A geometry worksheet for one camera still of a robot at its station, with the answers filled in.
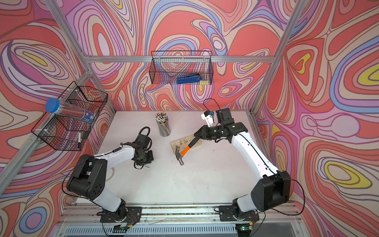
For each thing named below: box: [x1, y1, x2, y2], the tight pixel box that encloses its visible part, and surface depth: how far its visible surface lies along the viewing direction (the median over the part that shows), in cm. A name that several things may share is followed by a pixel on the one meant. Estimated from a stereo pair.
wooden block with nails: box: [170, 135, 202, 155], surface depth 97 cm
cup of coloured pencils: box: [154, 111, 172, 137], surface depth 95 cm
